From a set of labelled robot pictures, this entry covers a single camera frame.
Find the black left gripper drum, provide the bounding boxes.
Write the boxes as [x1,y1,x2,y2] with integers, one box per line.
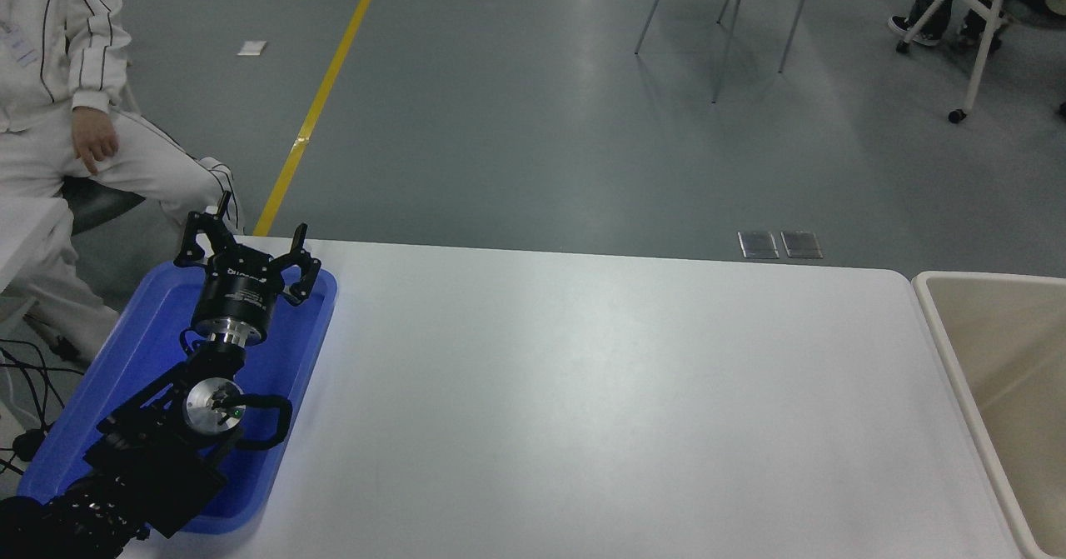
[192,251,284,331]

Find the person's hand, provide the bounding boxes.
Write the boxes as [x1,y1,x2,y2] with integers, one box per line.
[71,107,119,175]

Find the blue plastic tray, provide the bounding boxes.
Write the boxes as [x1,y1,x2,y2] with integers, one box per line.
[17,259,338,537]

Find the grey stool seat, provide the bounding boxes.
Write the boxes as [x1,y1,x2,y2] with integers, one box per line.
[60,176,147,235]

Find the yellow floor tape line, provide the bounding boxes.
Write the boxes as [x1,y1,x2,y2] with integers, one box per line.
[252,0,390,237]

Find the seated person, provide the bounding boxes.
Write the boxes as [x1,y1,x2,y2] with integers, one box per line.
[0,0,244,360]

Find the metal floor socket cover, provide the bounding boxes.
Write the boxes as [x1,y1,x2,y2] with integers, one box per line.
[737,231,780,260]
[780,231,823,260]

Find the large pale bin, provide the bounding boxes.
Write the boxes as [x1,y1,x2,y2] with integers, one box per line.
[910,272,1066,559]

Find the black floor cables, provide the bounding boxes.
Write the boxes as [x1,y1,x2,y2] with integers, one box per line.
[0,340,84,477]

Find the white wheeled frame chair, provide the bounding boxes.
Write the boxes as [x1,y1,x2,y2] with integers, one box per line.
[895,0,1066,124]

